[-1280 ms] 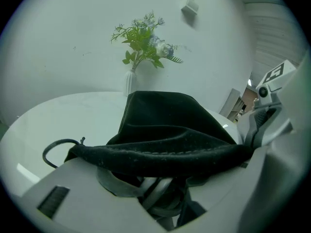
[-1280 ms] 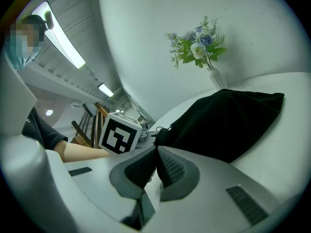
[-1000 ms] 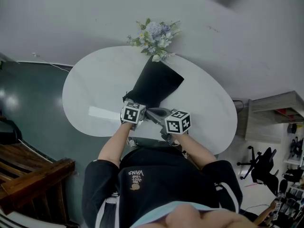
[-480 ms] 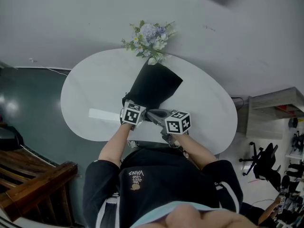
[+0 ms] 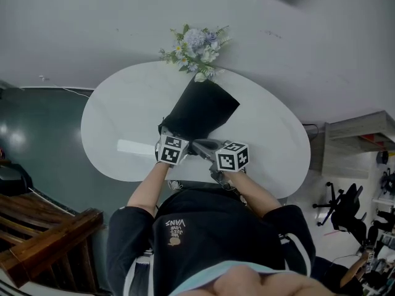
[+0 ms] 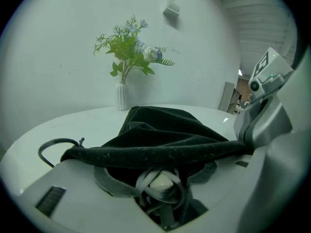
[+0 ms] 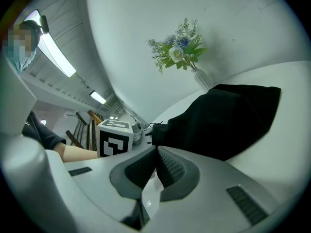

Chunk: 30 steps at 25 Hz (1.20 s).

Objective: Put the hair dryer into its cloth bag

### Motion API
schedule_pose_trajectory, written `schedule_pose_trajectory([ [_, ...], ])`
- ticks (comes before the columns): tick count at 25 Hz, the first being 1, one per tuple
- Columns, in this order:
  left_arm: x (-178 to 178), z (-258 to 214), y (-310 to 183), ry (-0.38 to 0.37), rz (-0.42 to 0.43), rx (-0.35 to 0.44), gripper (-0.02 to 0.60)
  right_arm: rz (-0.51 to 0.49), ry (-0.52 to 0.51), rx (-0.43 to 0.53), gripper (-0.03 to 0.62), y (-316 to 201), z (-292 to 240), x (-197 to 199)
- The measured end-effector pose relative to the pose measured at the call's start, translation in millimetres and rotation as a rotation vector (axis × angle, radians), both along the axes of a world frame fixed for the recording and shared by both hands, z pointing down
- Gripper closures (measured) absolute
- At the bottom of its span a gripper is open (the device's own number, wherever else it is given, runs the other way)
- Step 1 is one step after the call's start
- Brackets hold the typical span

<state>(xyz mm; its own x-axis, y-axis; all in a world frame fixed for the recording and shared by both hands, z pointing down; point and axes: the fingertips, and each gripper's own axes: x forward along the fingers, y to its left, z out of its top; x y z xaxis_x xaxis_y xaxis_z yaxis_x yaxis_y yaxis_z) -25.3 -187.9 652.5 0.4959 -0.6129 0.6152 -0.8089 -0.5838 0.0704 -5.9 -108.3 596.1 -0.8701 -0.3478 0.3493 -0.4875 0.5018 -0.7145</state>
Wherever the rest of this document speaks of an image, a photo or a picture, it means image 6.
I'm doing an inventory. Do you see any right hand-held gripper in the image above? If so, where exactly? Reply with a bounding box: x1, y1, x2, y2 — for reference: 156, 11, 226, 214
233, 47, 295, 153

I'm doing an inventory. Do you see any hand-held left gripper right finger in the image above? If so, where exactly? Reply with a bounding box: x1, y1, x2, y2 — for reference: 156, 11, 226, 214
187, 44, 311, 233

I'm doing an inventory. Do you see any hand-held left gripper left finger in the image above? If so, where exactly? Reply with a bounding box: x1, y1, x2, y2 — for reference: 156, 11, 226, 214
15, 159, 163, 233

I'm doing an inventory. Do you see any white hair dryer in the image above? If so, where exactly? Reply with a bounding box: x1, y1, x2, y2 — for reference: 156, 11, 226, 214
135, 167, 193, 231

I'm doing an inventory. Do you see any black cloth bag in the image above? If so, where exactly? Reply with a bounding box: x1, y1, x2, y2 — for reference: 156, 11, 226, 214
60, 105, 252, 200

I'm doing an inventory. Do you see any grey leaning board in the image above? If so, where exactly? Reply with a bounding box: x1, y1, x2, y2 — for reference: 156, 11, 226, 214
218, 81, 235, 113

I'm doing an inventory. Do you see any white ribbed vase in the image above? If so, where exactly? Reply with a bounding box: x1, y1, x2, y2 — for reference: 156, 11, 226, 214
116, 80, 129, 112

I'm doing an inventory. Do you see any artificial flower bouquet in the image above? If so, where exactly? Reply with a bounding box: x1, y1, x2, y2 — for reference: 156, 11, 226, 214
93, 14, 176, 81

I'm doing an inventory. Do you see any white wall fixture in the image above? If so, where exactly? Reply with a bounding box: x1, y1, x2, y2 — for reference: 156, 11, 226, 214
162, 0, 181, 18

